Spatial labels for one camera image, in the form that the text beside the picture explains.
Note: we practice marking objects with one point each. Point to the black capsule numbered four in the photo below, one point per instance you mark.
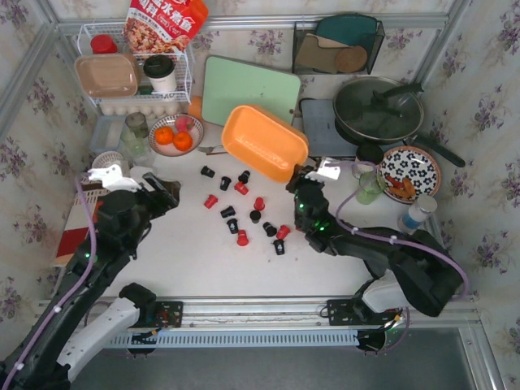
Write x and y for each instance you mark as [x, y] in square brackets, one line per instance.
[232, 226]
[279, 246]

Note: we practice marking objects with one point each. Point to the orange tangerine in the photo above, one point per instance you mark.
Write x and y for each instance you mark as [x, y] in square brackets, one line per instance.
[183, 141]
[164, 135]

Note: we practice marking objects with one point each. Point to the pink peach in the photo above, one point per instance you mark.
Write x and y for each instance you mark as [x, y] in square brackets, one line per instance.
[184, 123]

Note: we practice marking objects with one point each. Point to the glass pan lid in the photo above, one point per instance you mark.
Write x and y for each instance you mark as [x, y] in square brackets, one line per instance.
[378, 107]

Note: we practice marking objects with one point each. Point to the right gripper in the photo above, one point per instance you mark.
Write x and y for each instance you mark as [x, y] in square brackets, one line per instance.
[303, 179]

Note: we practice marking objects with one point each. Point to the light blue plastic tray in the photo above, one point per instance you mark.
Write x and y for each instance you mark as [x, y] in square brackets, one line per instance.
[107, 133]

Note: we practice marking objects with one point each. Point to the right camera mount white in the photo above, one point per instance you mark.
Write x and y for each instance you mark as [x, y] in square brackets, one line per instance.
[326, 169]

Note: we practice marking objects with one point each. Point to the left camera mount white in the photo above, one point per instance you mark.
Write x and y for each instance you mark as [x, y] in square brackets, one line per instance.
[113, 179]

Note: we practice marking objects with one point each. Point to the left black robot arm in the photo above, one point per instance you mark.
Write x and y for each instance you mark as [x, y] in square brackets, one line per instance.
[56, 350]

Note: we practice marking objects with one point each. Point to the orange plastic storage basket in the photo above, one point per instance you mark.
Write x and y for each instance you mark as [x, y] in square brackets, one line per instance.
[264, 142]

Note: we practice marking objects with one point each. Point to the fried food pieces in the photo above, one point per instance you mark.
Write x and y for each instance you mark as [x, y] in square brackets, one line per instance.
[403, 189]

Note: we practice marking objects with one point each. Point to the grey induction cooker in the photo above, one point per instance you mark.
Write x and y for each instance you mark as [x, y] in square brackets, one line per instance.
[318, 121]

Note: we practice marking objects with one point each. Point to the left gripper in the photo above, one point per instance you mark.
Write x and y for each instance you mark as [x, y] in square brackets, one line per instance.
[158, 191]

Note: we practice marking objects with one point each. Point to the red striped cloth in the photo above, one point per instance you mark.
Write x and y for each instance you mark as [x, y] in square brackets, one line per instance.
[77, 228]

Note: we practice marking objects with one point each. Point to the grey tinted glass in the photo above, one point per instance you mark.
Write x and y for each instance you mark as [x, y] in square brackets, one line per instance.
[137, 124]

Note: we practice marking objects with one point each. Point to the egg tray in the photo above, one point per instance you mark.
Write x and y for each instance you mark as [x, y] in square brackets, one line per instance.
[150, 110]

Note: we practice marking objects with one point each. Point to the pink fruit bowl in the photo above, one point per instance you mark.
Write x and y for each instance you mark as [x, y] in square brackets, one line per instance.
[197, 134]

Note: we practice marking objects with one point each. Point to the jar with black lid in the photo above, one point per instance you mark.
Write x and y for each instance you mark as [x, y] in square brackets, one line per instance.
[367, 158]

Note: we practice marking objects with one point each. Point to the white round strainer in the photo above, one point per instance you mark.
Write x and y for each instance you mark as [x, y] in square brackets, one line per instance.
[106, 159]

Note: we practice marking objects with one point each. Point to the green cutting board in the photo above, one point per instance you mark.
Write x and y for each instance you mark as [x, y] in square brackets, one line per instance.
[230, 83]

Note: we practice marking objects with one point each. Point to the pale green glass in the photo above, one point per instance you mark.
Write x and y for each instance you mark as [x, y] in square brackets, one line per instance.
[138, 148]

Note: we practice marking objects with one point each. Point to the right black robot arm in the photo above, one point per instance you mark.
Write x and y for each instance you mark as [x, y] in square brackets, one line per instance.
[406, 269]

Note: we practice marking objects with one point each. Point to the camera mount white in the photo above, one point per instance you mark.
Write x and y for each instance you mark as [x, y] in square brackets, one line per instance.
[326, 169]
[113, 179]

